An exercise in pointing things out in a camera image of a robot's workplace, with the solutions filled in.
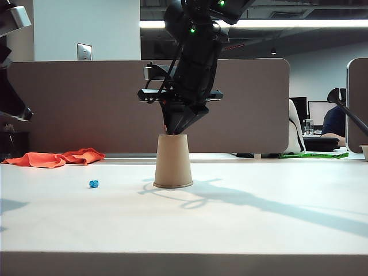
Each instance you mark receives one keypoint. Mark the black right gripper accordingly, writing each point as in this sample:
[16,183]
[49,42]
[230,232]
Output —
[197,72]

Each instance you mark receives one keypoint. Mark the brown paper cup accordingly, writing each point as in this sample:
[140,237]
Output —
[173,161]

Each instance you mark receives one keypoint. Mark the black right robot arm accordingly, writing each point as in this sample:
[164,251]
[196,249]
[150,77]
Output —
[175,20]

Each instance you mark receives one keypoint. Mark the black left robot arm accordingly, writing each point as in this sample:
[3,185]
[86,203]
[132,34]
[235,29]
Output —
[11,97]

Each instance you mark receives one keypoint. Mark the blue die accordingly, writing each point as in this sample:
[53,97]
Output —
[94,184]

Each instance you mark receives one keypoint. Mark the flat black desk object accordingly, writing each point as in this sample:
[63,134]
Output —
[245,155]

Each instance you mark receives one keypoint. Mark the large brown desk divider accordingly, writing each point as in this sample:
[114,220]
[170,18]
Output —
[86,106]

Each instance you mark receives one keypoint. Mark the white chair back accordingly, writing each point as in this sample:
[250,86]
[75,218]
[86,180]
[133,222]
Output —
[295,132]

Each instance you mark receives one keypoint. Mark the black computer monitor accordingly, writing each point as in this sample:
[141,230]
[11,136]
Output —
[300,107]

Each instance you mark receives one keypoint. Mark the clear water bottle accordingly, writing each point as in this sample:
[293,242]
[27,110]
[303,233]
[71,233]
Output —
[308,128]

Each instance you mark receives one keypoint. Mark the orange cloth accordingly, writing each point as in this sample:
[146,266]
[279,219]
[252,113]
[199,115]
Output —
[43,160]

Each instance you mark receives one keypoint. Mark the green tape strip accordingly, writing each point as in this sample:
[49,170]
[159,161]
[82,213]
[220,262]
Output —
[316,155]

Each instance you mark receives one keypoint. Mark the long ceiling light strip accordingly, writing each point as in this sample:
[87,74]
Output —
[287,23]

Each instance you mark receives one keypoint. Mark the black flat case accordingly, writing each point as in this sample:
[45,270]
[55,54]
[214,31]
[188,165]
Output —
[320,143]

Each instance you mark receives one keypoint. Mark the brown foreground panel edge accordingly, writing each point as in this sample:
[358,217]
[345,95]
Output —
[184,264]

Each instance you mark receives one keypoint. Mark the seated person in dark shirt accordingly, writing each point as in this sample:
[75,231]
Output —
[333,122]

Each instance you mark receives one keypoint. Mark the black diagonal rod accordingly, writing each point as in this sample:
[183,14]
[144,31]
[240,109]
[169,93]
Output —
[355,119]

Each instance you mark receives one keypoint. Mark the brown divider with white edge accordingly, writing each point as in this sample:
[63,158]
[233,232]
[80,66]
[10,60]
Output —
[358,92]

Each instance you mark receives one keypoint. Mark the beige paper bowl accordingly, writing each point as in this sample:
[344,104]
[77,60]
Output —
[364,152]

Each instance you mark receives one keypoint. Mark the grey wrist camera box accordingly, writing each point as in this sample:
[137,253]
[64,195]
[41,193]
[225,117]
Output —
[155,72]

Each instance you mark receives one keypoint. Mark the metal wall switch plate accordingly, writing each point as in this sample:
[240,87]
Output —
[84,52]

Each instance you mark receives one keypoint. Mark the computer monitor with grey frame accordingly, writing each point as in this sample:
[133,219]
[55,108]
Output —
[319,110]

